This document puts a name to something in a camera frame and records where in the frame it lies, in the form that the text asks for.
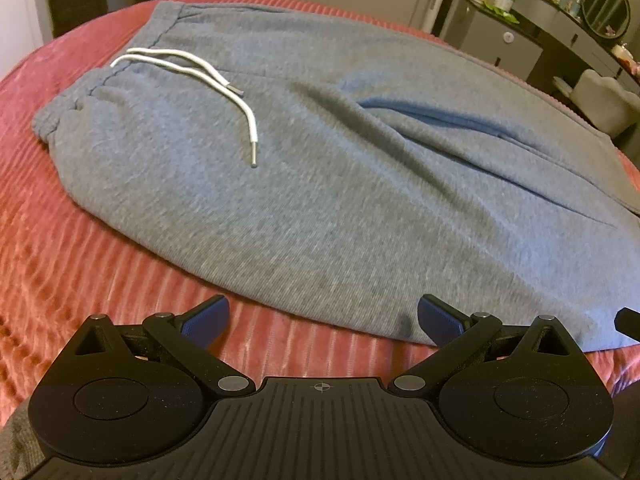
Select grey sweatpants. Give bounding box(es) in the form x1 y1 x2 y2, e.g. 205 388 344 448
32 1 639 351

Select grey sleeve cuff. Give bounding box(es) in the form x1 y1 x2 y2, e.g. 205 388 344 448
0 399 46 480

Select pink ribbed bedspread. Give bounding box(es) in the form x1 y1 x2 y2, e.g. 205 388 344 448
0 0 640 430

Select beige upholstered chair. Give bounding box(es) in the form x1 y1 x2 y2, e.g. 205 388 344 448
552 70 639 139

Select grey vanity dresser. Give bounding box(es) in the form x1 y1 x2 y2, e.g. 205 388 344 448
444 0 639 94

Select round black mirror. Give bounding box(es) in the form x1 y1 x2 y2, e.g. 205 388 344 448
582 0 631 40

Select white drawstring cord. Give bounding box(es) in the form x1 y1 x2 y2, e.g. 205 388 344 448
109 46 260 169

